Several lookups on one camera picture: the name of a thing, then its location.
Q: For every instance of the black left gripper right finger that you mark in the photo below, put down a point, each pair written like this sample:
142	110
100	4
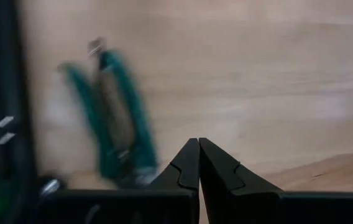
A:
241	202

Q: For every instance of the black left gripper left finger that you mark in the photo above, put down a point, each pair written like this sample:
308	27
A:
176	202

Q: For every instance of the black aluminium table frame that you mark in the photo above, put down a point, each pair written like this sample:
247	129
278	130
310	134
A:
5	77

